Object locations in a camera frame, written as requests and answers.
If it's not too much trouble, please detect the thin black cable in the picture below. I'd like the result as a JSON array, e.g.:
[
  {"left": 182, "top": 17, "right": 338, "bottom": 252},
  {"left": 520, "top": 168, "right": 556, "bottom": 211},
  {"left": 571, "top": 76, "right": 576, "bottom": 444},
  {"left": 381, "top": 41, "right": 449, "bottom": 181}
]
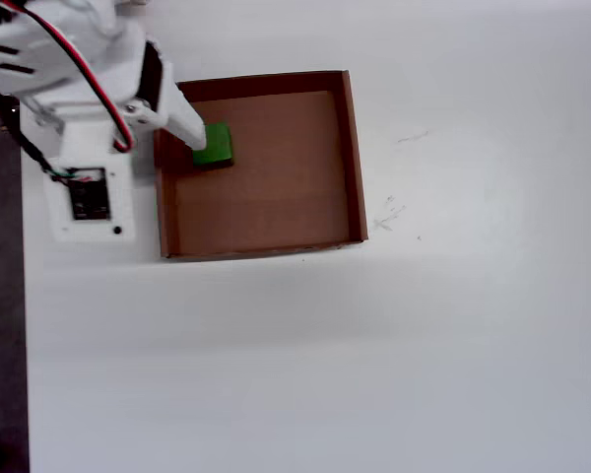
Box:
[{"left": 14, "top": 125, "right": 60, "bottom": 181}]

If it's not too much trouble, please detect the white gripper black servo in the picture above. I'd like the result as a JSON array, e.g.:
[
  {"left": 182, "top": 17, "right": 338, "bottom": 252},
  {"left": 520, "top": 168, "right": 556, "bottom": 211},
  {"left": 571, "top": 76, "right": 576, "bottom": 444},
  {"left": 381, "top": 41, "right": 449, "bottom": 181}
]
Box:
[{"left": 91, "top": 0, "right": 209, "bottom": 151}]

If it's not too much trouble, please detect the brown cardboard box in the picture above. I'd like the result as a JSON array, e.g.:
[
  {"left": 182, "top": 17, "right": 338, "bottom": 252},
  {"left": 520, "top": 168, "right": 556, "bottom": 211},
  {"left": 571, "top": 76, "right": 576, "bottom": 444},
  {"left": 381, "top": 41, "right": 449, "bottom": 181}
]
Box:
[{"left": 152, "top": 69, "right": 369, "bottom": 261}]

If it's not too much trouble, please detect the green cube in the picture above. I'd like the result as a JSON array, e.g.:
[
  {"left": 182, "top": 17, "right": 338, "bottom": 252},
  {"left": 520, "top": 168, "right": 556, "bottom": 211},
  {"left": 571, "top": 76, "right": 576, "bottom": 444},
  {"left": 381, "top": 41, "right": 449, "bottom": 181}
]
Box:
[{"left": 191, "top": 121, "right": 236, "bottom": 171}]

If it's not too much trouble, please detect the red black servo cable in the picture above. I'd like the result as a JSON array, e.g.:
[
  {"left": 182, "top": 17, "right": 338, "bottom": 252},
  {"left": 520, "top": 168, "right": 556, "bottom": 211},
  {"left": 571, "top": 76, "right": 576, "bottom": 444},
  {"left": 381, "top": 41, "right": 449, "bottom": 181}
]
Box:
[{"left": 2, "top": 0, "right": 135, "bottom": 154}]

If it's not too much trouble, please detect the black camera circuit board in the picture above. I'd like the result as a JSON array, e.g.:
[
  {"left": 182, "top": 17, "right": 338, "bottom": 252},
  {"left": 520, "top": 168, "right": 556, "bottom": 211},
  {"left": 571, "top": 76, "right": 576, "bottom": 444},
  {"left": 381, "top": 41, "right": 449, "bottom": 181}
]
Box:
[{"left": 68, "top": 167, "right": 112, "bottom": 222}]

